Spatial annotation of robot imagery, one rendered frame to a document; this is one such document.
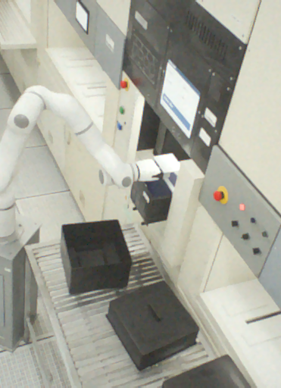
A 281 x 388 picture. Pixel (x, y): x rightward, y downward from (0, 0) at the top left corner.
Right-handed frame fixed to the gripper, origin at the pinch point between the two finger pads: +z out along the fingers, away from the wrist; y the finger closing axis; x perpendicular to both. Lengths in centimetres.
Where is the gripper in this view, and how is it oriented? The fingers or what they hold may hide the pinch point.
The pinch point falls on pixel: (166, 167)
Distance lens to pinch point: 237.1
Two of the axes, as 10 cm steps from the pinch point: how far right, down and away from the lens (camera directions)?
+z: 9.0, -1.6, 3.9
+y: 4.0, 6.5, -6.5
